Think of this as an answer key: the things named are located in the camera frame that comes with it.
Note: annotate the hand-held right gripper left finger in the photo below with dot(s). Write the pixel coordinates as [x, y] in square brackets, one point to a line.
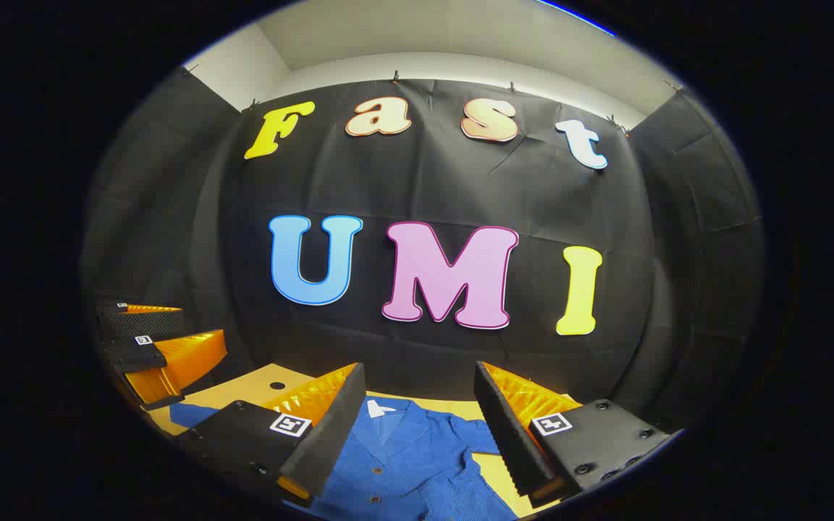
[330, 434]

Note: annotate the blue button-up jacket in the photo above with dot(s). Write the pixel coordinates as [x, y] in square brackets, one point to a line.
[402, 463]

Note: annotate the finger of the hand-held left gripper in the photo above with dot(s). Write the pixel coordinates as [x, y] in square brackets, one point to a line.
[145, 325]
[135, 354]

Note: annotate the black backdrop cloth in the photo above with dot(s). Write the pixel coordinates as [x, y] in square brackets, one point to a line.
[446, 188]

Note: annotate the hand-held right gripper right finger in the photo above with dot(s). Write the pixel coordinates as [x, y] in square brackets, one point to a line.
[511, 441]

